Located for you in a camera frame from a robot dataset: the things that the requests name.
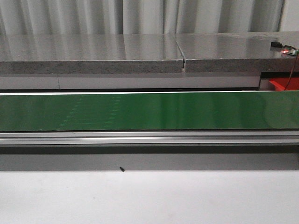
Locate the aluminium conveyor frame rail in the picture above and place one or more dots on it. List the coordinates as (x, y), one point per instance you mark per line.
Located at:
(159, 137)

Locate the small sensor circuit board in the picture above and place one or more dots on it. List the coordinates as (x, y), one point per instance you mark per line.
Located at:
(285, 49)

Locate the grey stone counter slab right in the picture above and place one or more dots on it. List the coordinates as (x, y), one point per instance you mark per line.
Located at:
(236, 52)

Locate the red plastic tray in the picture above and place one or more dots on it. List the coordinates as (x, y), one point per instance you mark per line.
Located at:
(282, 84)

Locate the green conveyor belt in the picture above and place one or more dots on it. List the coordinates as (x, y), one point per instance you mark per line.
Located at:
(150, 111)

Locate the white pleated curtain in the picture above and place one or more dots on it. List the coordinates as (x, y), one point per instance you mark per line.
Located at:
(146, 16)

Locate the grey stone counter slab left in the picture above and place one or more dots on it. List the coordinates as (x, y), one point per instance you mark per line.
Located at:
(89, 54)

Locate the grey stone counter slab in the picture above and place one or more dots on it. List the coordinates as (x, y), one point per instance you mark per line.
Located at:
(89, 54)
(236, 52)

